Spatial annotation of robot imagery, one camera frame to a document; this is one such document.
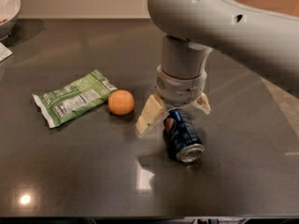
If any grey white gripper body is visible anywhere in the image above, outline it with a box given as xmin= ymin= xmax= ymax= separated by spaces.
xmin=155 ymin=65 xmax=206 ymax=106

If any white paper packet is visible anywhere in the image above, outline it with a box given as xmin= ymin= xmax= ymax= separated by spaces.
xmin=0 ymin=43 xmax=13 ymax=62

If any orange fruit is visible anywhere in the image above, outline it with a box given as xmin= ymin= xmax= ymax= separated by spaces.
xmin=108 ymin=90 xmax=135 ymax=116

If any blue pepsi can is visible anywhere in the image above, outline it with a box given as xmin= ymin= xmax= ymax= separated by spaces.
xmin=164 ymin=108 xmax=205 ymax=163

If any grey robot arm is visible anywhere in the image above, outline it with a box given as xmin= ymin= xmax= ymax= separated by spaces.
xmin=135 ymin=0 xmax=299 ymax=135

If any green snack bag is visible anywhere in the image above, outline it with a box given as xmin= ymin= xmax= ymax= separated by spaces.
xmin=33 ymin=69 xmax=117 ymax=128

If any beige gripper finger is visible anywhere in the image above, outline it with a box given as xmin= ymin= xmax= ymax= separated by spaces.
xmin=135 ymin=93 xmax=165 ymax=134
xmin=192 ymin=92 xmax=211 ymax=115

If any white bowl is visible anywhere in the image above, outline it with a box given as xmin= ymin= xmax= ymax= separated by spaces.
xmin=0 ymin=0 xmax=21 ymax=40

